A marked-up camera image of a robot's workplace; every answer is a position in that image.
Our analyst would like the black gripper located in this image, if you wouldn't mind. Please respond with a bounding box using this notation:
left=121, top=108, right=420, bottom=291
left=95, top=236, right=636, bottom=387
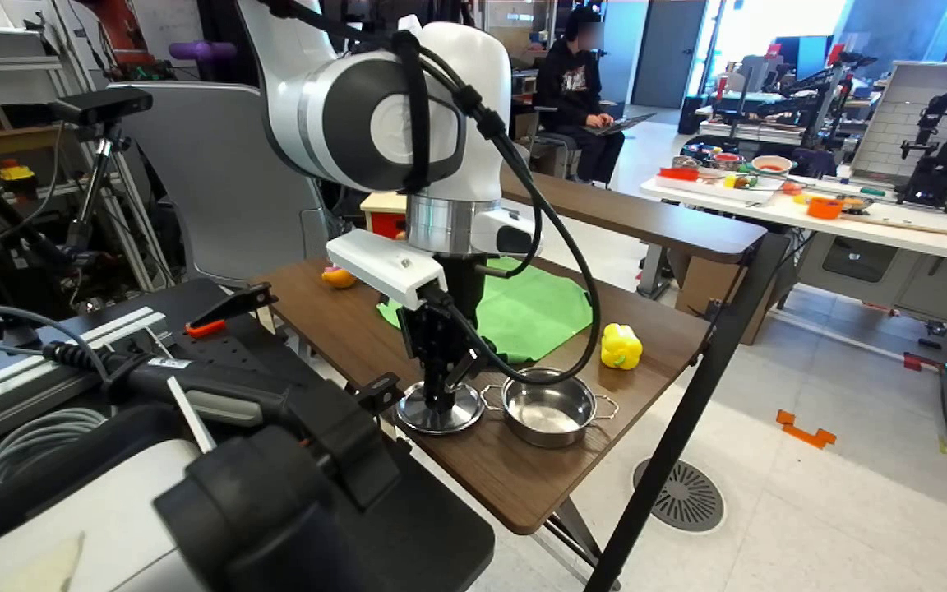
left=397, top=252, right=490, bottom=400

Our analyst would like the small steel pot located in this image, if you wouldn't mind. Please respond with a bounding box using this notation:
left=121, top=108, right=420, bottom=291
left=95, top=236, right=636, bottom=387
left=496, top=367, right=618, bottom=449

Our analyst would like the green cloth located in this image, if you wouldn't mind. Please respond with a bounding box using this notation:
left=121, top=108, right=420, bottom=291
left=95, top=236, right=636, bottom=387
left=375, top=258, right=596, bottom=367

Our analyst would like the orange toy fruit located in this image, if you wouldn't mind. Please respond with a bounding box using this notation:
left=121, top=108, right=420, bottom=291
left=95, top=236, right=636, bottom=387
left=319, top=263, right=361, bottom=291

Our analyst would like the red and white box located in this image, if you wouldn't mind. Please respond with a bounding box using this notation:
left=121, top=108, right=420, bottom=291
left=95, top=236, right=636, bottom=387
left=358, top=188, right=411, bottom=243

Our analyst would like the yellow toy bell pepper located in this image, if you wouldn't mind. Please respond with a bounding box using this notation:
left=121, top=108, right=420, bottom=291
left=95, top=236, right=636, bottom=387
left=600, top=320, right=647, bottom=375

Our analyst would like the black slanted pole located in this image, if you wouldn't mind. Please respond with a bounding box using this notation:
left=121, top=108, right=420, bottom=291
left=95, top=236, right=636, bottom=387
left=587, top=231, right=790, bottom=592

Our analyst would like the brown long table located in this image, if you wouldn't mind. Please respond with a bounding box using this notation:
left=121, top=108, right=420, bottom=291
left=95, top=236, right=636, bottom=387
left=496, top=164, right=771, bottom=263

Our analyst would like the round floor drain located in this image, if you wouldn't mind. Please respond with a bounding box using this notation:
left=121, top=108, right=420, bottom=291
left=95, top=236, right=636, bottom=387
left=632, top=458, right=728, bottom=537

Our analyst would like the grey chair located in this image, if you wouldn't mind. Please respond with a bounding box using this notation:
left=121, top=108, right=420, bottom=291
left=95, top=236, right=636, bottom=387
left=110, top=79, right=334, bottom=290

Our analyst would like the seated person in black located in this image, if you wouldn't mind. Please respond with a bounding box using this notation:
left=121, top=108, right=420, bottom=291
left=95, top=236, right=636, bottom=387
left=533, top=2, right=632, bottom=188

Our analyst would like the white work table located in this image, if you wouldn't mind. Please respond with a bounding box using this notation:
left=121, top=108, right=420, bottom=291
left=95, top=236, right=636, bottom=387
left=637, top=162, right=947, bottom=339

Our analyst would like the orange plastic bin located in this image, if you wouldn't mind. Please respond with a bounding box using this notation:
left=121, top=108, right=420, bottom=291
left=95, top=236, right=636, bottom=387
left=803, top=193, right=847, bottom=222

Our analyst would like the white pegboard panel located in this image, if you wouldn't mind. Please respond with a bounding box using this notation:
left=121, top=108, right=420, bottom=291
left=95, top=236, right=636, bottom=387
left=850, top=55, right=947, bottom=190

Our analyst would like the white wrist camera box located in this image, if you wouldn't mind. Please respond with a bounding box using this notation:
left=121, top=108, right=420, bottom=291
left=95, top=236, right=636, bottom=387
left=324, top=228, right=450, bottom=311

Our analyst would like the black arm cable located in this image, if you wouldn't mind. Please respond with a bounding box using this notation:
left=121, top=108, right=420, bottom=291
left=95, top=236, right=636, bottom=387
left=390, top=30, right=607, bottom=387

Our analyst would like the red handled clamp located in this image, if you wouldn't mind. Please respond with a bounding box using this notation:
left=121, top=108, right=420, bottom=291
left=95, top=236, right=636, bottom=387
left=181, top=282, right=280, bottom=341

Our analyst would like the grey metal rail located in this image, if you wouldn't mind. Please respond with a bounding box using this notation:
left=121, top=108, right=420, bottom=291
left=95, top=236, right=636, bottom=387
left=0, top=303, right=173, bottom=441

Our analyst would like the camera on tripod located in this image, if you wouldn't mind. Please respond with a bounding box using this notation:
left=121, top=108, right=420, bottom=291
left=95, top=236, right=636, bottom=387
left=49, top=85, right=189, bottom=291

